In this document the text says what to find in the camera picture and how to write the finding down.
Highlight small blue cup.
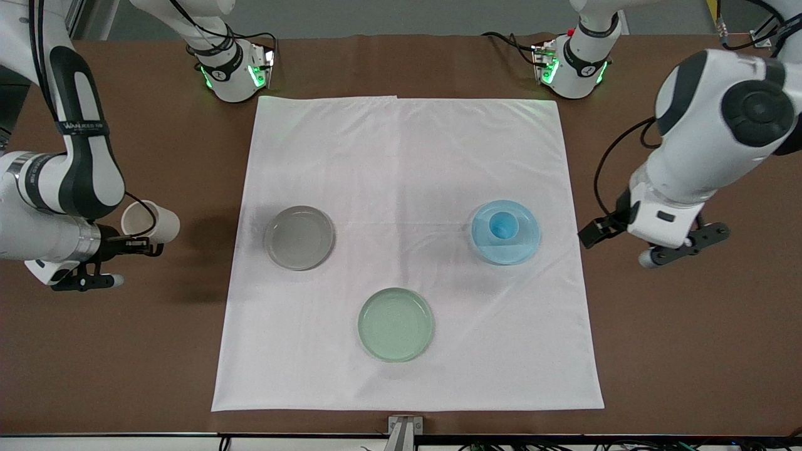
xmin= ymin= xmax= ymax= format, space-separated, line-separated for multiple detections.
xmin=488 ymin=212 xmax=519 ymax=241

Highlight gray round plate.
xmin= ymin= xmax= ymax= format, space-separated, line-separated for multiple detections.
xmin=264 ymin=205 xmax=336 ymax=271

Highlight aluminium frame profile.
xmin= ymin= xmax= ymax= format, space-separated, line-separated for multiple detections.
xmin=66 ymin=0 xmax=88 ymax=39

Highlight black base cable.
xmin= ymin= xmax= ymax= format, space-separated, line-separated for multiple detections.
xmin=481 ymin=31 xmax=547 ymax=65
xmin=169 ymin=0 xmax=279 ymax=70

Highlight black left base cable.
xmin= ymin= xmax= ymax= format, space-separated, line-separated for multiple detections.
xmin=481 ymin=31 xmax=547 ymax=65

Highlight blue round plate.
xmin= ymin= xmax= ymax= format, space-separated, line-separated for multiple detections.
xmin=469 ymin=199 xmax=542 ymax=266

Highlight metal right base connector plate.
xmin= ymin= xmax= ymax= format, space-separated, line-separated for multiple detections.
xmin=249 ymin=43 xmax=277 ymax=89

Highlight metal base connector plate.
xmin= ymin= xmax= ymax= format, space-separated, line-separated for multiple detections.
xmin=249 ymin=43 xmax=277 ymax=89
xmin=531 ymin=39 xmax=560 ymax=86

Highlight green round plate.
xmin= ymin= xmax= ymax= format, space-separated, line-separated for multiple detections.
xmin=358 ymin=287 xmax=435 ymax=363

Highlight metal left base connector plate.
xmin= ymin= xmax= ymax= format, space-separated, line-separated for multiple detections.
xmin=531 ymin=39 xmax=560 ymax=86

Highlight white square cloth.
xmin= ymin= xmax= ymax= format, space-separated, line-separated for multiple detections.
xmin=211 ymin=95 xmax=605 ymax=413

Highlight metal table edge bracket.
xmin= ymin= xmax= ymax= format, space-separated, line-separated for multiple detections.
xmin=387 ymin=415 xmax=424 ymax=451

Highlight white mug with black handle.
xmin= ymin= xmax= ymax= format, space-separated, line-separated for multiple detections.
xmin=121 ymin=200 xmax=180 ymax=245

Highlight black right base cable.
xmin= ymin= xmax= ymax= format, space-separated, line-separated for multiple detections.
xmin=169 ymin=0 xmax=279 ymax=70

